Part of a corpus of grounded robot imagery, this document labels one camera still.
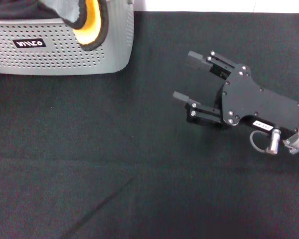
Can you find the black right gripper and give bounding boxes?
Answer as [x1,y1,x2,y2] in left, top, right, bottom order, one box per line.
[172,50,299,136]

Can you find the yellow and grey towel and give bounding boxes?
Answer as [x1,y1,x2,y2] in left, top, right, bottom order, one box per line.
[38,0,110,52]

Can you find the grey perforated storage box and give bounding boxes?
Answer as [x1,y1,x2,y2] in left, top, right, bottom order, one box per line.
[0,0,135,75]

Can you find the dark cloth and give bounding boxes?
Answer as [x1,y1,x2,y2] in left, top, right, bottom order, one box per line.
[0,0,63,20]

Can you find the right gripper cable with plug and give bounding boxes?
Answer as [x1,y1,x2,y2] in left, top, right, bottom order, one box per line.
[250,128,282,155]

